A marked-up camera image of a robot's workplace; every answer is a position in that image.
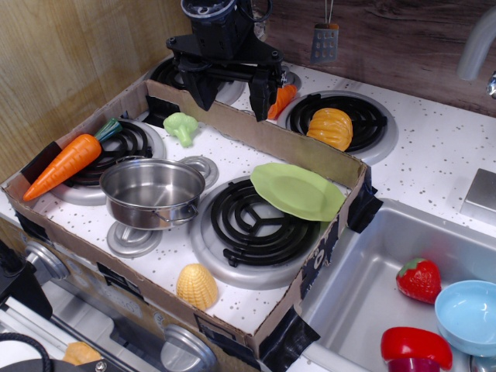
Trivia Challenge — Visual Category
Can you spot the orange toy carrot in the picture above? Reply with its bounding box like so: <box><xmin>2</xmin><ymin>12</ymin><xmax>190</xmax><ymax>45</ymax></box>
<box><xmin>22</xmin><ymin>118</ymin><xmax>122</xmax><ymax>202</ymax></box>

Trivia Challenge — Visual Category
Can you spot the front right black burner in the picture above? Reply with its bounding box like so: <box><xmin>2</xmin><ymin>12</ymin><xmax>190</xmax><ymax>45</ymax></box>
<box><xmin>189</xmin><ymin>177</ymin><xmax>327</xmax><ymax>290</ymax></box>

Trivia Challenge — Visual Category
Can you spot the purple toy cup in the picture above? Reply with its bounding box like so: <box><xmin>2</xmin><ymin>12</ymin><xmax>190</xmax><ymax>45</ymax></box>
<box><xmin>387</xmin><ymin>358</ymin><xmax>441</xmax><ymax>372</ymax></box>

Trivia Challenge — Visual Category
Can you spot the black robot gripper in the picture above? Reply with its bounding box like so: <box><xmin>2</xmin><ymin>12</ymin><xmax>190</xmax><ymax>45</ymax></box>
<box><xmin>166</xmin><ymin>1</ymin><xmax>283</xmax><ymax>122</ymax></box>

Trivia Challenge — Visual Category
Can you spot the silver stove knob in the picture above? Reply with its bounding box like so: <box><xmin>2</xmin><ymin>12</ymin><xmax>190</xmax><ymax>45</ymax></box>
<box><xmin>282</xmin><ymin>65</ymin><xmax>302</xmax><ymax>91</ymax></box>

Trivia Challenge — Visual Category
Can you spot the stainless steel pot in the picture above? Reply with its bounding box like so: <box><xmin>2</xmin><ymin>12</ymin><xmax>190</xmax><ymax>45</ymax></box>
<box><xmin>100</xmin><ymin>158</ymin><xmax>205</xmax><ymax>230</ymax></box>

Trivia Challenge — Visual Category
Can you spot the back left black burner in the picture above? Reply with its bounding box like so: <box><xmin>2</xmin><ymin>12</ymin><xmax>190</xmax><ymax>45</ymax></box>
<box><xmin>143</xmin><ymin>57</ymin><xmax>246</xmax><ymax>105</ymax></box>

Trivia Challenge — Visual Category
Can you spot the silver left oven knob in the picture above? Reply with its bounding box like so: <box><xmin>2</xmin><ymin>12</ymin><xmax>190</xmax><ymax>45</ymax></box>
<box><xmin>26</xmin><ymin>241</ymin><xmax>70</xmax><ymax>285</ymax></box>

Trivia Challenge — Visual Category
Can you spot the orange carrot piece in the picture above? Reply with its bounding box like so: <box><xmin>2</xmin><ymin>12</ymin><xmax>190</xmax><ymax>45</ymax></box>
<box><xmin>267</xmin><ymin>84</ymin><xmax>298</xmax><ymax>119</ymax></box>

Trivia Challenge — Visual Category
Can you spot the silver round oven knob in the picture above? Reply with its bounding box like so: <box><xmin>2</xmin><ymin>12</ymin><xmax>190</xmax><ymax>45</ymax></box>
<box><xmin>160</xmin><ymin>324</ymin><xmax>217</xmax><ymax>372</ymax></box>

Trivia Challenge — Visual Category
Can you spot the front left black burner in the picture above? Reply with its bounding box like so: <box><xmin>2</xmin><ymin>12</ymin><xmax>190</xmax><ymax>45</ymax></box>
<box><xmin>51</xmin><ymin>119</ymin><xmax>166</xmax><ymax>206</ymax></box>

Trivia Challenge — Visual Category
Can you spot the yellow toy food piece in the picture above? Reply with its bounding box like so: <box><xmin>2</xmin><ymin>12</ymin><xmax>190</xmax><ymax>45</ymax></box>
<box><xmin>62</xmin><ymin>341</ymin><xmax>102</xmax><ymax>366</ymax></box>

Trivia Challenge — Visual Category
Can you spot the black burner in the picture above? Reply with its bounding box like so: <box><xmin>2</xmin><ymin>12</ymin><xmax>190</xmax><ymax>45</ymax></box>
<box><xmin>277</xmin><ymin>90</ymin><xmax>398</xmax><ymax>166</ymax></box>
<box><xmin>143</xmin><ymin>57</ymin><xmax>246</xmax><ymax>105</ymax></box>
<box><xmin>51</xmin><ymin>119</ymin><xmax>166</xmax><ymax>206</ymax></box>
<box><xmin>189</xmin><ymin>177</ymin><xmax>327</xmax><ymax>290</ymax></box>

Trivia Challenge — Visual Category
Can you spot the red toy pepper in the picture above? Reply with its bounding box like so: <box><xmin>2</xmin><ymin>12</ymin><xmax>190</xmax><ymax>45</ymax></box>
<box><xmin>381</xmin><ymin>326</ymin><xmax>453</xmax><ymax>371</ymax></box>

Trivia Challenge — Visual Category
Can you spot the back right black burner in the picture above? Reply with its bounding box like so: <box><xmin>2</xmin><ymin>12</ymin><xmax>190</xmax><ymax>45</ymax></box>
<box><xmin>277</xmin><ymin>90</ymin><xmax>398</xmax><ymax>166</ymax></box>

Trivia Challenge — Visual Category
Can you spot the hanging metal spatula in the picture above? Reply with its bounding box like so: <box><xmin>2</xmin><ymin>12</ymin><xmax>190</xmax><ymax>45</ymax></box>
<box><xmin>310</xmin><ymin>1</ymin><xmax>339</xmax><ymax>64</ymax></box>

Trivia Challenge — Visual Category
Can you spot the yellow toy corn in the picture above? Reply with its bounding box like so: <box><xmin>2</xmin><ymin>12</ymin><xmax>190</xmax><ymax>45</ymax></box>
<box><xmin>176</xmin><ymin>263</ymin><xmax>219</xmax><ymax>311</ymax></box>

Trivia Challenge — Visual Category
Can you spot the red toy strawberry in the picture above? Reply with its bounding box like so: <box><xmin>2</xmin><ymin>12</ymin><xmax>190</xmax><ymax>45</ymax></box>
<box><xmin>396</xmin><ymin>257</ymin><xmax>442</xmax><ymax>305</ymax></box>

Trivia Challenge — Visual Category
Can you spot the green toy broccoli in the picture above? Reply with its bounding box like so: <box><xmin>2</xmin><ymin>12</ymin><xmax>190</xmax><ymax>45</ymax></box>
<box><xmin>163</xmin><ymin>112</ymin><xmax>198</xmax><ymax>147</ymax></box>

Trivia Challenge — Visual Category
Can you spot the green plastic plate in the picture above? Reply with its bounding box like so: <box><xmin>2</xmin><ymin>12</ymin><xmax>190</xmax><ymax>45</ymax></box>
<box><xmin>250</xmin><ymin>163</ymin><xmax>346</xmax><ymax>222</ymax></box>

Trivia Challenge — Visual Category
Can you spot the orange toy pumpkin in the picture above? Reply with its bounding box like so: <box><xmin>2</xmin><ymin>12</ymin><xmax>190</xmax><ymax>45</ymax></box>
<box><xmin>306</xmin><ymin>108</ymin><xmax>353</xmax><ymax>151</ymax></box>

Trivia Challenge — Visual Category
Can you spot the silver faucet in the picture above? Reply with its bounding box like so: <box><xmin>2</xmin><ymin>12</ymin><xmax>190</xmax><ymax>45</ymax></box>
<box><xmin>456</xmin><ymin>7</ymin><xmax>495</xmax><ymax>81</ymax></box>

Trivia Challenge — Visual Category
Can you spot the light blue bowl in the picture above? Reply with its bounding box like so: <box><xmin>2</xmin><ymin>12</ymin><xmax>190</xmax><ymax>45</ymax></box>
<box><xmin>435</xmin><ymin>280</ymin><xmax>495</xmax><ymax>357</ymax></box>

